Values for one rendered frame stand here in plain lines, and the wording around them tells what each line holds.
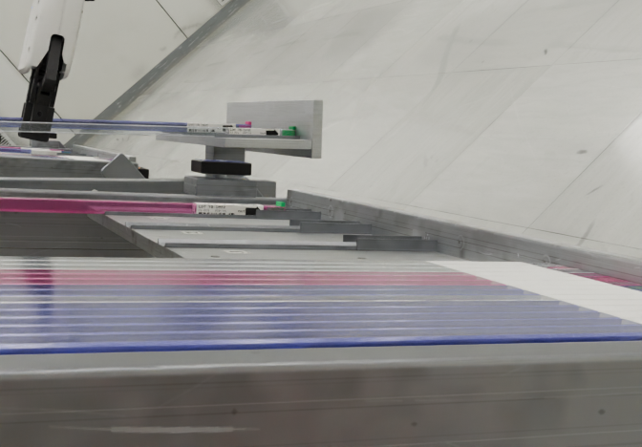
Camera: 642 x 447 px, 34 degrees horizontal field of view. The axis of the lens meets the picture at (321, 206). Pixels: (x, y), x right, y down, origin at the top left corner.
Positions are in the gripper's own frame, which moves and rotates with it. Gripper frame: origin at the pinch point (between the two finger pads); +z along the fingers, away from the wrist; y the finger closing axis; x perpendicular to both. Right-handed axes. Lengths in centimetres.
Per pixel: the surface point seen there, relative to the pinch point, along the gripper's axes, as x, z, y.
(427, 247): 21, 3, 59
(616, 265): 21, 2, 78
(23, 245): -1.9, 11.2, 27.4
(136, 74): 146, -59, -714
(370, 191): 117, -1, -163
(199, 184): 12.7, 2.9, 27.3
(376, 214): 21, 2, 48
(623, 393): 9, 5, 95
